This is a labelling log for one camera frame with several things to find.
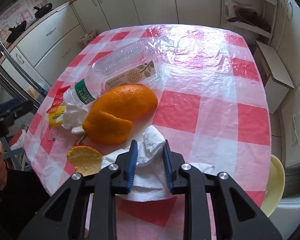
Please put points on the small orange peel piece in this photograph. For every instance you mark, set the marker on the small orange peel piece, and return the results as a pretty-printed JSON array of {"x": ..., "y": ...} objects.
[{"x": 85, "y": 159}]

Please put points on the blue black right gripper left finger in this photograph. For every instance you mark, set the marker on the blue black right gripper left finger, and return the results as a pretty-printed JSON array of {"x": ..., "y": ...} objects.
[{"x": 127, "y": 164}]

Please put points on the yellow plastic basin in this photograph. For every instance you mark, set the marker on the yellow plastic basin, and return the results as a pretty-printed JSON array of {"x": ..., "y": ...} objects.
[{"x": 275, "y": 186}]

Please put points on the clear plastic food tray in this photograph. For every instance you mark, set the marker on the clear plastic food tray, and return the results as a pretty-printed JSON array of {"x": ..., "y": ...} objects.
[{"x": 137, "y": 62}]

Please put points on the black frying pan on shelf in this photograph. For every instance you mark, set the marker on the black frying pan on shelf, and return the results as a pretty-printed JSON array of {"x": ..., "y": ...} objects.
[{"x": 250, "y": 17}]

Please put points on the white bucket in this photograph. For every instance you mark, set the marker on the white bucket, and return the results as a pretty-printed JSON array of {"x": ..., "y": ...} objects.
[{"x": 286, "y": 217}]

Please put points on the large orange peel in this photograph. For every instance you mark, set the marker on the large orange peel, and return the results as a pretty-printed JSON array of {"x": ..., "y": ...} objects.
[{"x": 110, "y": 119}]

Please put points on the white red paper bag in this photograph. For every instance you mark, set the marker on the white red paper bag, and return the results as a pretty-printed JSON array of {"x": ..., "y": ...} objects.
[{"x": 58, "y": 100}]

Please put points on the red white checkered tablecloth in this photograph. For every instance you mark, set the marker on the red white checkered tablecloth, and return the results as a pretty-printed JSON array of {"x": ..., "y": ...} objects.
[{"x": 212, "y": 106}]

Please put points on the white shelf rack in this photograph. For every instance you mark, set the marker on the white shelf rack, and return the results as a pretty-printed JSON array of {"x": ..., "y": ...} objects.
[{"x": 266, "y": 9}]

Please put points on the yellow snack wrapper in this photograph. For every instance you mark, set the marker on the yellow snack wrapper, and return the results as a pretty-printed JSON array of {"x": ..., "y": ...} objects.
[{"x": 55, "y": 115}]

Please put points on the floral small waste basket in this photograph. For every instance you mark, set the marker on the floral small waste basket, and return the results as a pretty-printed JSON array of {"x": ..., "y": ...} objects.
[{"x": 88, "y": 38}]

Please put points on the white paper towel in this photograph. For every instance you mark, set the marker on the white paper towel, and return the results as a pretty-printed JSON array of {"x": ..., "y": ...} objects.
[{"x": 150, "y": 180}]

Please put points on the black wok on stove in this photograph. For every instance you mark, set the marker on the black wok on stove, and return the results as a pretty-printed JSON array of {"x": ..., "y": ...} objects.
[{"x": 16, "y": 32}]

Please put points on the black pan on stove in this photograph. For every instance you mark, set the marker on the black pan on stove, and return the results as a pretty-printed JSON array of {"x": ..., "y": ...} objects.
[{"x": 40, "y": 12}]

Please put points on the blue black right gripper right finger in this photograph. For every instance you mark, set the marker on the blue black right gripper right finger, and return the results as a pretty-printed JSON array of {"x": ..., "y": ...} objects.
[{"x": 172, "y": 163}]

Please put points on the white wooden stool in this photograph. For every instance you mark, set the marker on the white wooden stool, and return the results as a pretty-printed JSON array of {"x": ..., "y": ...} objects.
[{"x": 275, "y": 78}]

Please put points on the clear plastic water bottle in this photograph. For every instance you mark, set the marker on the clear plastic water bottle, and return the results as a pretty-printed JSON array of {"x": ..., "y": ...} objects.
[{"x": 84, "y": 92}]

